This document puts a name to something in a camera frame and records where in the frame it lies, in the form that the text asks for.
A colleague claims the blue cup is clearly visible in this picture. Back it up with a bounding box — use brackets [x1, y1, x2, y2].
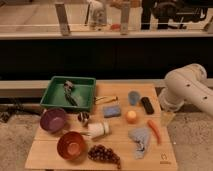
[128, 91, 140, 106]

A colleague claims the black remote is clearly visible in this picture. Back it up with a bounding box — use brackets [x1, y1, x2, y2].
[141, 97, 154, 114]

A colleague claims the blue sponge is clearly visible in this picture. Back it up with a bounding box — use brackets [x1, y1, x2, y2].
[103, 105, 121, 118]

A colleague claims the orange bowl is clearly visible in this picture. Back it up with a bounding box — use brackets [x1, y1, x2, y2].
[57, 131, 86, 160]

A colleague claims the wooden board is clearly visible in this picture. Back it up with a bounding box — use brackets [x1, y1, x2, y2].
[25, 83, 178, 171]

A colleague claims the orange apple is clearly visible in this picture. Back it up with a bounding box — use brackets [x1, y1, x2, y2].
[125, 111, 137, 124]

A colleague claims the orange carrot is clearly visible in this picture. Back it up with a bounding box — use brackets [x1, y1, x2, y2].
[147, 120, 162, 144]

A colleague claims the dark object in tray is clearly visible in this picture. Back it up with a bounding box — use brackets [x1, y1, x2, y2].
[63, 80, 77, 106]

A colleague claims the grey blue cloth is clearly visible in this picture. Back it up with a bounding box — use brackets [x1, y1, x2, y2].
[128, 126, 150, 159]

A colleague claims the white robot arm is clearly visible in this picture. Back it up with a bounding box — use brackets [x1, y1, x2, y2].
[158, 63, 213, 117]

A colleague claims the white cylindrical cup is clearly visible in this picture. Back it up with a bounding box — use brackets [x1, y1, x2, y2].
[88, 122, 110, 139]

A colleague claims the small metal cup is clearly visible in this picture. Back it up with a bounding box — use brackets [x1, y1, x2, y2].
[77, 112, 90, 126]

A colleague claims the purple bowl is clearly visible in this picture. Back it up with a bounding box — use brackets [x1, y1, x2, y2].
[40, 108, 66, 133]

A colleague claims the green plastic tray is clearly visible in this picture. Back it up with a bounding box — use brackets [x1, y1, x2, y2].
[40, 76, 96, 112]

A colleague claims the dark grape bunch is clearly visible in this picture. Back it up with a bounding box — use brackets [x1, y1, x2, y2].
[88, 145, 121, 169]

